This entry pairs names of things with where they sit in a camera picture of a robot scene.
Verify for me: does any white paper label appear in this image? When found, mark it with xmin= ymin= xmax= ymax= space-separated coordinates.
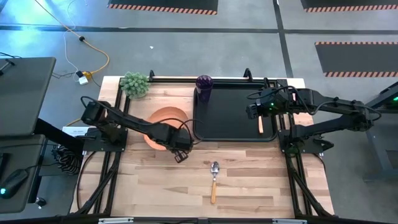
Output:
xmin=62 ymin=125 xmax=91 ymax=138

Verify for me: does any yellow cable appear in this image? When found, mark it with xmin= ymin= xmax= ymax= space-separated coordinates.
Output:
xmin=33 ymin=0 xmax=111 ymax=79

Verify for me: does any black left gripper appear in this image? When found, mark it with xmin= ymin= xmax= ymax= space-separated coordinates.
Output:
xmin=155 ymin=123 xmax=193 ymax=164

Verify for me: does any white cable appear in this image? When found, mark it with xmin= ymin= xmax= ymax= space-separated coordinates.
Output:
xmin=63 ymin=0 xmax=88 ymax=78

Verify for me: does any wooden-handled metal spoon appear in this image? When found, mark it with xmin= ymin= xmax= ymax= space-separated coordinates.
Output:
xmin=210 ymin=161 xmax=221 ymax=205

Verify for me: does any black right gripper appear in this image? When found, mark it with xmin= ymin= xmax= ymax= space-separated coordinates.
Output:
xmin=245 ymin=86 xmax=295 ymax=121

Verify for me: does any green potted plant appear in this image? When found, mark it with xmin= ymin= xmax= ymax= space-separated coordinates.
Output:
xmin=119 ymin=71 xmax=150 ymax=100

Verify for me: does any purple faceted plastic cup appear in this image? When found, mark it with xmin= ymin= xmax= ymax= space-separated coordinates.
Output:
xmin=195 ymin=75 xmax=215 ymax=104

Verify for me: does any black computer mouse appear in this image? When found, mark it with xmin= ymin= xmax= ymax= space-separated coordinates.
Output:
xmin=0 ymin=169 xmax=29 ymax=200

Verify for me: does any striped black cable sleeve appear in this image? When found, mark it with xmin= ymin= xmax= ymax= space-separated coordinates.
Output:
xmin=51 ymin=145 xmax=83 ymax=175

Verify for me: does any orange plate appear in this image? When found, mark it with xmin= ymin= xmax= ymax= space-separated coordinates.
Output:
xmin=143 ymin=106 xmax=190 ymax=152

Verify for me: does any black desk top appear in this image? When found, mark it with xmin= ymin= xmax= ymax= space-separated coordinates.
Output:
xmin=0 ymin=57 xmax=57 ymax=138
xmin=0 ymin=134 xmax=47 ymax=214

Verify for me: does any hazard-striped black floor mat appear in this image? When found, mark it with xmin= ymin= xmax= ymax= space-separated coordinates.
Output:
xmin=314 ymin=41 xmax=398 ymax=78
xmin=107 ymin=0 xmax=219 ymax=16
xmin=300 ymin=0 xmax=398 ymax=14

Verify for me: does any black neighbouring rig stand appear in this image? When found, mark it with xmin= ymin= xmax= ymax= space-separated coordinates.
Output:
xmin=363 ymin=81 xmax=398 ymax=182

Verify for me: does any black plastic tray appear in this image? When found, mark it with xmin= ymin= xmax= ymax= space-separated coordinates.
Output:
xmin=192 ymin=82 xmax=279 ymax=143

